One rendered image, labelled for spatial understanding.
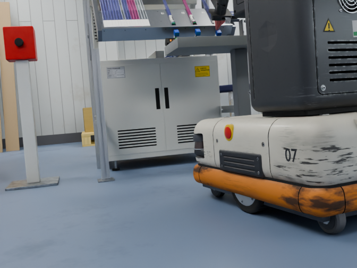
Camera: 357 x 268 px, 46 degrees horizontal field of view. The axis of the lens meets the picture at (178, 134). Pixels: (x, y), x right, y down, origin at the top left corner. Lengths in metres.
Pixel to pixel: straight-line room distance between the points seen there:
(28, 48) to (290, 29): 1.43
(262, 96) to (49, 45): 4.57
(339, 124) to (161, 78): 1.53
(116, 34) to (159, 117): 0.57
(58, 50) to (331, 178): 4.83
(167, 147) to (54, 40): 3.42
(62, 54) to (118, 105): 3.25
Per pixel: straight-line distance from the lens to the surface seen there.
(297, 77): 1.08
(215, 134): 1.36
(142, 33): 2.12
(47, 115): 5.52
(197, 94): 2.47
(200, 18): 2.28
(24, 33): 2.22
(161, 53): 2.48
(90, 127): 4.94
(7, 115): 5.06
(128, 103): 2.38
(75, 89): 5.52
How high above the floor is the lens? 0.32
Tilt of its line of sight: 3 degrees down
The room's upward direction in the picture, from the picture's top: 4 degrees counter-clockwise
